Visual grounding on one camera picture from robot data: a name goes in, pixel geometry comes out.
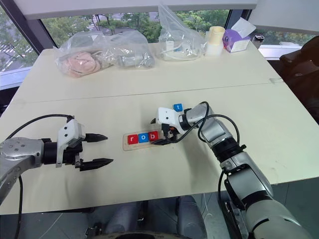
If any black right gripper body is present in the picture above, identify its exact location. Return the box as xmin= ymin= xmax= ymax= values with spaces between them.
xmin=161 ymin=123 xmax=181 ymax=140

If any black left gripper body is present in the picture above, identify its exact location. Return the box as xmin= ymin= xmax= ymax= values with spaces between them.
xmin=63 ymin=140 xmax=87 ymax=171

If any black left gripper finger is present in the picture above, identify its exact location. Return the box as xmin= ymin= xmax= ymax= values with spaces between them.
xmin=79 ymin=158 xmax=114 ymax=172
xmin=85 ymin=133 xmax=109 ymax=143

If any wooden letter tray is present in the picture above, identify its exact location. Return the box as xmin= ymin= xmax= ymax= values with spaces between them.
xmin=122 ymin=131 xmax=175 ymax=152

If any plastic bag with grey items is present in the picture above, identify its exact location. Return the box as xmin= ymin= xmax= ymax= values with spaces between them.
xmin=109 ymin=30 xmax=157 ymax=70

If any plastic bag with pink cloth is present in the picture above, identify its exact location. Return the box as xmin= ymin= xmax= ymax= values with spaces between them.
xmin=53 ymin=30 xmax=118 ymax=79

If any clear bag with white parts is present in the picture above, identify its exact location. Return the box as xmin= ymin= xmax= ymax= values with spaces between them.
xmin=158 ymin=1 xmax=208 ymax=62

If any cream plastic cup stack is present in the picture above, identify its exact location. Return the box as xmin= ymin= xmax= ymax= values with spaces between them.
xmin=205 ymin=25 xmax=224 ymax=57

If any purple tissue box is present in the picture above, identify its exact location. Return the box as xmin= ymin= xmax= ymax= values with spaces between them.
xmin=222 ymin=17 xmax=257 ymax=54

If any dark jar with white lid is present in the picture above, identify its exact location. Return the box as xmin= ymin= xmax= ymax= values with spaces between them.
xmin=252 ymin=33 xmax=265 ymax=50

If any dark brown chair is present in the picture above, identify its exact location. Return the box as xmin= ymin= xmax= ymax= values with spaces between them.
xmin=279 ymin=35 xmax=319 ymax=120

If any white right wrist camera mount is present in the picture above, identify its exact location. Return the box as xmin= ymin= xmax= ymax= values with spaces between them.
xmin=156 ymin=107 xmax=183 ymax=133

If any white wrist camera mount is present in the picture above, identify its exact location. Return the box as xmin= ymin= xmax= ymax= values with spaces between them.
xmin=156 ymin=107 xmax=183 ymax=133
xmin=55 ymin=119 xmax=86 ymax=168

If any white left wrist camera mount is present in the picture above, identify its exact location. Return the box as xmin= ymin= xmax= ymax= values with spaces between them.
xmin=55 ymin=119 xmax=86 ymax=168

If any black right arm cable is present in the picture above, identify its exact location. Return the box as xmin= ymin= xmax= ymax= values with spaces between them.
xmin=171 ymin=101 xmax=241 ymax=203

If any dark window frame post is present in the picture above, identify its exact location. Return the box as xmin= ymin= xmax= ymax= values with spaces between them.
xmin=4 ymin=0 xmax=55 ymax=55

